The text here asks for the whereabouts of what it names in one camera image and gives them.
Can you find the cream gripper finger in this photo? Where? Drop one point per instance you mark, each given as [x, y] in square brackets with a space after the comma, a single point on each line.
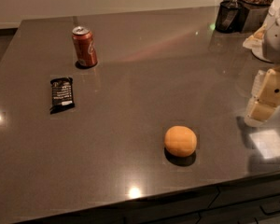
[265, 98]
[255, 40]

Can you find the orange fruit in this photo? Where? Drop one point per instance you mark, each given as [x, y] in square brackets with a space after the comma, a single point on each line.
[180, 141]

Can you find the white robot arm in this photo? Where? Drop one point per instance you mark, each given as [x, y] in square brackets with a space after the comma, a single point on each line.
[265, 45]

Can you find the black rxbar chocolate wrapper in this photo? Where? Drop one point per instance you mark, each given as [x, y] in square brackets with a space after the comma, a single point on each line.
[62, 97]

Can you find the dark box on counter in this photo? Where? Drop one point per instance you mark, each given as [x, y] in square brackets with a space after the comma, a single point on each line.
[246, 18]

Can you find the black mesh cup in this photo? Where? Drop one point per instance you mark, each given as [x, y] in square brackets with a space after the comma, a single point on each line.
[227, 16]

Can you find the dark cabinet drawers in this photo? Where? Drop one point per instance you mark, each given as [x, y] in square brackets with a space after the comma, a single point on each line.
[246, 201]

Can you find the red soda can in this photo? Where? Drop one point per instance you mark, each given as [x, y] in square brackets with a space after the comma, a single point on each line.
[84, 46]

